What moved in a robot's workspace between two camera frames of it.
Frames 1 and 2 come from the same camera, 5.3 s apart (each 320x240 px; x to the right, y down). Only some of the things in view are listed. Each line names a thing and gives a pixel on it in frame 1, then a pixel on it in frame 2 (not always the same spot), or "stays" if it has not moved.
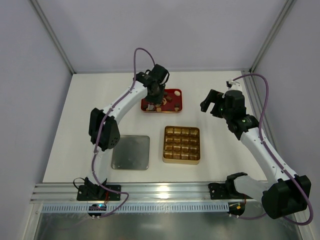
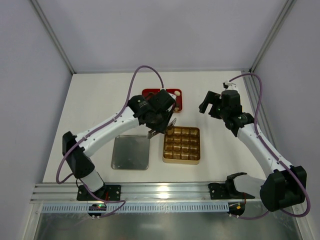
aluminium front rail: [134, 193] stays
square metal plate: [132, 153] stays
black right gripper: [216, 106] stays
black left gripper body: [154, 98] → [163, 125]
